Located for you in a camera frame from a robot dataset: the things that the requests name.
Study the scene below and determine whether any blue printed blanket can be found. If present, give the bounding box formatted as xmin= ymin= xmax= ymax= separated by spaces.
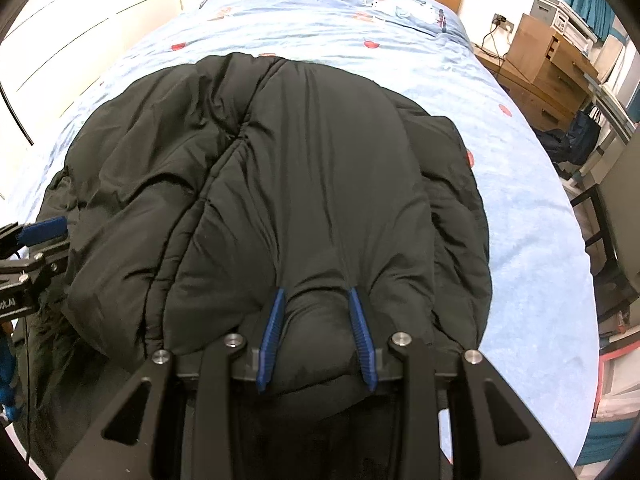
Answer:
xmin=0 ymin=0 xmax=601 ymax=471

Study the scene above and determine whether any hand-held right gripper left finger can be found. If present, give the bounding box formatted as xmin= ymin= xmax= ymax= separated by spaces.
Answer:
xmin=52 ymin=287 xmax=287 ymax=480

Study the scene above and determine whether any teal curtain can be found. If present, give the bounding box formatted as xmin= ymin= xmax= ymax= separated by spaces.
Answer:
xmin=562 ymin=0 xmax=621 ymax=41

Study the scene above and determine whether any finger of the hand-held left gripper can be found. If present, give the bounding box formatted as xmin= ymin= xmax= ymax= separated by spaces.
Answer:
xmin=30 ymin=240 xmax=72 ymax=276
xmin=0 ymin=216 xmax=68 ymax=258

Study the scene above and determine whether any grey desk chair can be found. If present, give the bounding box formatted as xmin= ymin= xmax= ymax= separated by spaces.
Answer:
xmin=570 ymin=125 xmax=640 ymax=331

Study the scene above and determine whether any pink-rimmed box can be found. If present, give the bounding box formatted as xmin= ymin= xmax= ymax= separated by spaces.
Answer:
xmin=592 ymin=347 xmax=640 ymax=423

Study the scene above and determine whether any white printer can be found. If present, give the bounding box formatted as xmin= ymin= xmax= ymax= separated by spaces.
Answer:
xmin=530 ymin=0 xmax=598 ymax=51

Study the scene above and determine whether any wooden nightstand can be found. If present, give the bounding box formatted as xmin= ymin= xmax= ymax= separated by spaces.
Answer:
xmin=472 ymin=12 xmax=601 ymax=133

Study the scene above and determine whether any black puffer coat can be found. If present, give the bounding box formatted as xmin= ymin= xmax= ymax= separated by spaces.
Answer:
xmin=12 ymin=52 xmax=496 ymax=480

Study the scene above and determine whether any dark blue bag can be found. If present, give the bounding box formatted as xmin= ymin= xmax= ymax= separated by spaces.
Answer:
xmin=537 ymin=107 xmax=601 ymax=166

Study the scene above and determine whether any white wardrobe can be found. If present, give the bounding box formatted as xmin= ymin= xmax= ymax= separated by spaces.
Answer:
xmin=0 ymin=0 xmax=201 ymax=196

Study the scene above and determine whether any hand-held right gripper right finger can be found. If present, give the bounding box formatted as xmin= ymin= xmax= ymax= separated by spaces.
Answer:
xmin=347 ymin=287 xmax=576 ymax=480

